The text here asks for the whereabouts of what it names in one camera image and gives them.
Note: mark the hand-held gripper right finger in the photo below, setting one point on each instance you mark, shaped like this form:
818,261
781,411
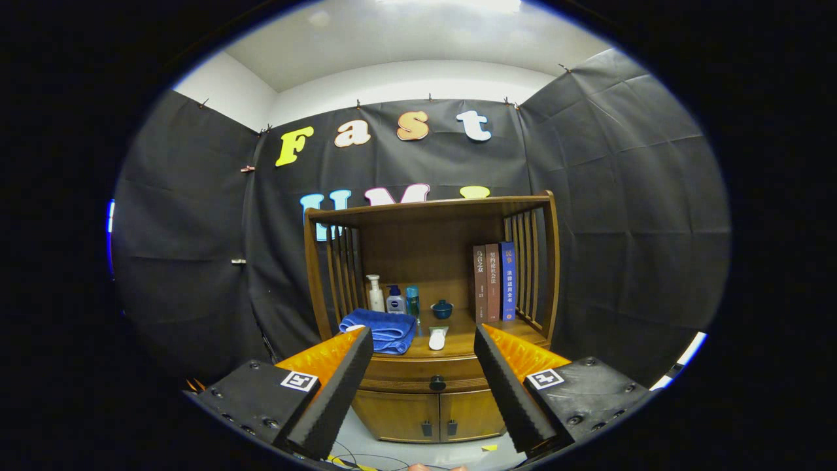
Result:
510,399

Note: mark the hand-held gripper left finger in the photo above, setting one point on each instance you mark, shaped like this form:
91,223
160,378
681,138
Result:
337,392

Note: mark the wooden drawer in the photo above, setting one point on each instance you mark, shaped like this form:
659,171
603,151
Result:
402,376

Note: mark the black drawer knob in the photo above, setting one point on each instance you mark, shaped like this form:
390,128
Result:
437,383

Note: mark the white cosmetic tube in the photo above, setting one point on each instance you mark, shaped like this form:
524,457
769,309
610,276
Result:
437,339

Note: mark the wooden cabinet door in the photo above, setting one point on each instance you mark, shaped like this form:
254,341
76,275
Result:
395,415
476,412

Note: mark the wooden countertop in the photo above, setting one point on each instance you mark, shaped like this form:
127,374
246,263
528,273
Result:
461,340

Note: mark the wooden cabinet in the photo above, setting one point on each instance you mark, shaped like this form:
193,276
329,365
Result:
425,242

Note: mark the folded blue towel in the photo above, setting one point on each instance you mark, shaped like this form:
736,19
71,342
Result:
386,330

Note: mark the white pump bottle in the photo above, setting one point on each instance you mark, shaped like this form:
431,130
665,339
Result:
376,297

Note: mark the white blue-cap lotion bottle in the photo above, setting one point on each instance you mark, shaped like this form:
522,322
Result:
395,302

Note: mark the blue lidded teacup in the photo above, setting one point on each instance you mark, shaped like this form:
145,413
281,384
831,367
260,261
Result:
442,310

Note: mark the reddish brown book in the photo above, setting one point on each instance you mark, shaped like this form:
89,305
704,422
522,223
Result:
493,282

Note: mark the blue book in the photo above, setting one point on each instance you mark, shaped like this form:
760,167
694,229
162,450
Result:
508,281

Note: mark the teal glass bottle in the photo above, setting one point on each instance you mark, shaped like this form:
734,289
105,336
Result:
412,302

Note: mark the dark brown book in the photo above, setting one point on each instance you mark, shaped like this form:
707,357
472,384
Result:
480,282

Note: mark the black backdrop cloth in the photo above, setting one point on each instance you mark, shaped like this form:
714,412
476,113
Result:
621,196

